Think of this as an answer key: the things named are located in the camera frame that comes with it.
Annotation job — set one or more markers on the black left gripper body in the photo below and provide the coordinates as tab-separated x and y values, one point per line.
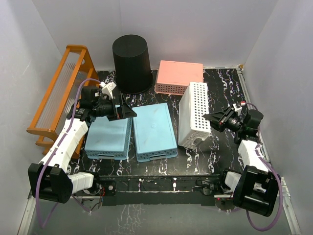
108	108

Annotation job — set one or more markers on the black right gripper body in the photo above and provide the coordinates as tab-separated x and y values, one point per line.
232	123

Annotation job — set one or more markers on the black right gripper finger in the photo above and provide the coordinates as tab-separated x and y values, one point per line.
217	125
217	116

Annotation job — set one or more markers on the white perforated basket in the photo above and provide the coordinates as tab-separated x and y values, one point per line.
193	127

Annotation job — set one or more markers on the blue perforated basket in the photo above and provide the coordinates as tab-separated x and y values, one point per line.
108	139
153	133

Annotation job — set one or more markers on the large black ribbed bin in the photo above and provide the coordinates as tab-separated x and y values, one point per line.
132	64

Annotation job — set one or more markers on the pink perforated basket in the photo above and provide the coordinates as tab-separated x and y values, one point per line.
173	77

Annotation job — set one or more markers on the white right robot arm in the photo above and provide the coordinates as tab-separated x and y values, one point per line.
256	188

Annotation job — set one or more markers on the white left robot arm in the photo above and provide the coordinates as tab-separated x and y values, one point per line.
48	178

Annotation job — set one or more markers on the orange wooden rack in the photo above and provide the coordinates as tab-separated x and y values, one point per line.
75	66

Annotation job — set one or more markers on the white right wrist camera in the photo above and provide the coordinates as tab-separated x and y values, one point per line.
238	107

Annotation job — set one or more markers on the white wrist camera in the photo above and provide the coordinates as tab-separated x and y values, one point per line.
238	107
107	88

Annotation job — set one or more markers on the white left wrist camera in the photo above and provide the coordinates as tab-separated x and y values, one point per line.
107	88

